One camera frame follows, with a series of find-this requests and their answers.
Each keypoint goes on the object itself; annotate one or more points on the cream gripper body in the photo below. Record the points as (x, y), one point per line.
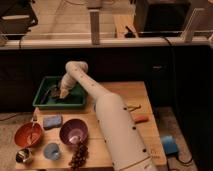
(63, 93)

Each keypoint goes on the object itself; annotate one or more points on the dark eraser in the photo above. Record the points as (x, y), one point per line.
(55, 93)

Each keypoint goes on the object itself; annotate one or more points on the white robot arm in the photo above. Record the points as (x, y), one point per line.
(123, 140)

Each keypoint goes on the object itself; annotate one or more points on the green plastic tray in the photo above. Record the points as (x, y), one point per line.
(76, 98)

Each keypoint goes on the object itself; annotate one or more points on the black dish brush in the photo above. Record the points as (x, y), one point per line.
(47, 93)

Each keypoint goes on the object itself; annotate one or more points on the blue sponge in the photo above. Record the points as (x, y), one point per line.
(52, 122)

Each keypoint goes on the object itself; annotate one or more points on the purple bowl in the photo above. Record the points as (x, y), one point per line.
(73, 131)

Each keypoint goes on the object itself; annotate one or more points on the orange bowl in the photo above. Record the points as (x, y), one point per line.
(28, 135)

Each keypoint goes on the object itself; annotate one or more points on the blue cup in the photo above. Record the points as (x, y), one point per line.
(52, 151)

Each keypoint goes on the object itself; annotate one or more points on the bunch of dark grapes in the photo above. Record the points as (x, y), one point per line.
(79, 157)

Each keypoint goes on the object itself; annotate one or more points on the yellow green bean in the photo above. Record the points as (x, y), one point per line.
(132, 108)

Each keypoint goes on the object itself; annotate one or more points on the metal cup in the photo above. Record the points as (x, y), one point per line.
(24, 156)

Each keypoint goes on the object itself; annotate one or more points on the blue box on floor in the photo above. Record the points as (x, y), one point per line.
(169, 145)

